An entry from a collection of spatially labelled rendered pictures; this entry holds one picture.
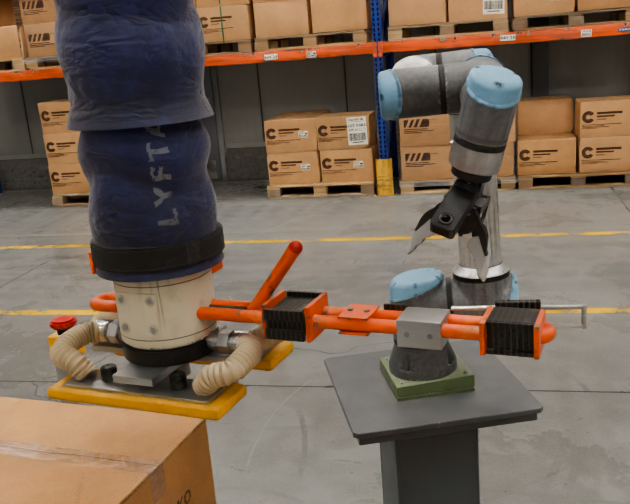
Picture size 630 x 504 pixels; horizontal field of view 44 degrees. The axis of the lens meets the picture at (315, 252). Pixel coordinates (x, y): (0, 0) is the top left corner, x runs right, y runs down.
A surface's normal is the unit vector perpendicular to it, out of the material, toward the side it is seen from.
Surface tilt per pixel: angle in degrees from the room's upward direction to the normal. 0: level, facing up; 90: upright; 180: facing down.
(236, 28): 92
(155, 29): 74
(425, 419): 0
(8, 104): 90
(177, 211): 80
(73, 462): 0
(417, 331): 90
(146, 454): 0
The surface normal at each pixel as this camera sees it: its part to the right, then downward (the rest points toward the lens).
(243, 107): -0.21, 0.28
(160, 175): 0.38, 0.51
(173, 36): 0.76, -0.15
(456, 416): -0.08, -0.96
